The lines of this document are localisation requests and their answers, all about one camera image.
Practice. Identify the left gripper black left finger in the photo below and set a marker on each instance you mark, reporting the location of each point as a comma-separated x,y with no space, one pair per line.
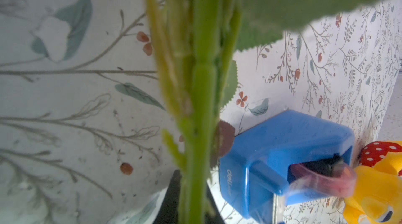
168,213

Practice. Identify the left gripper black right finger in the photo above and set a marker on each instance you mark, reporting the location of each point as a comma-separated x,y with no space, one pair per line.
212,215

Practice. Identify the blue tape dispenser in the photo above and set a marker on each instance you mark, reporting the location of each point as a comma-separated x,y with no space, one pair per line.
289,159

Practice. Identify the pink artificial flower bouquet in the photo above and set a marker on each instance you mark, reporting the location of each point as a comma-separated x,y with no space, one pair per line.
194,42

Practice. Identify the yellow plush toy red hat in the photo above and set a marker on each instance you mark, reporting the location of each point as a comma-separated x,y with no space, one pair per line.
377,197

